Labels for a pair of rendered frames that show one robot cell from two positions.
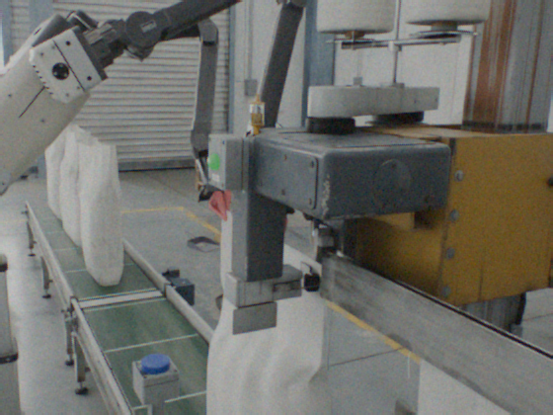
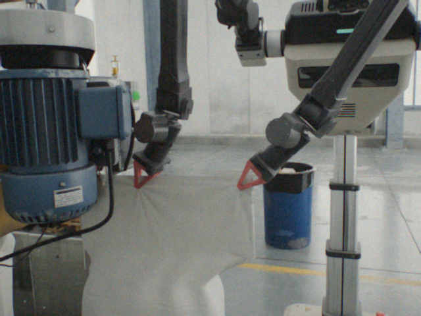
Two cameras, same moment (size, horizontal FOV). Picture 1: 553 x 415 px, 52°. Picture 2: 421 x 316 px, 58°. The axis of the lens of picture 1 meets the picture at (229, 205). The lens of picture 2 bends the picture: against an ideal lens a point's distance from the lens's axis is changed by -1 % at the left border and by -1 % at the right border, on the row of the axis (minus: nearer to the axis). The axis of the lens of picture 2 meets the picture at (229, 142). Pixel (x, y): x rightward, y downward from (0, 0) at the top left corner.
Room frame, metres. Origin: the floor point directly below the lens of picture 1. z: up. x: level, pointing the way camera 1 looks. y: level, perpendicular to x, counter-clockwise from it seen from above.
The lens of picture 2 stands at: (2.02, -0.67, 1.29)
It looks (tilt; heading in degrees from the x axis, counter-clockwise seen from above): 8 degrees down; 132
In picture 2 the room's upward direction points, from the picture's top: 1 degrees counter-clockwise
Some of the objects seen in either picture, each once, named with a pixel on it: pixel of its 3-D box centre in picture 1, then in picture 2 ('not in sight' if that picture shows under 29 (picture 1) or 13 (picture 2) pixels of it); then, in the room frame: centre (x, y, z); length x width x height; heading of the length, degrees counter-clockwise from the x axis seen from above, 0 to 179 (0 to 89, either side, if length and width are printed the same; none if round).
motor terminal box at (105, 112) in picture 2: not in sight; (108, 118); (1.41, -0.32, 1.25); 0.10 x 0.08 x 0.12; 140
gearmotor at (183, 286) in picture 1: (172, 284); not in sight; (2.82, 0.29, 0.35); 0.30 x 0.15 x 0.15; 25
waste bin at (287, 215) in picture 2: not in sight; (287, 204); (0.29, 2.01, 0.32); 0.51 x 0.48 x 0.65; 115
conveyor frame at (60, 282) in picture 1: (80, 243); not in sight; (3.55, 0.98, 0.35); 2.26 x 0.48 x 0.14; 25
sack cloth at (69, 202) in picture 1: (77, 183); not in sight; (3.59, 0.99, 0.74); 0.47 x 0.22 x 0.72; 26
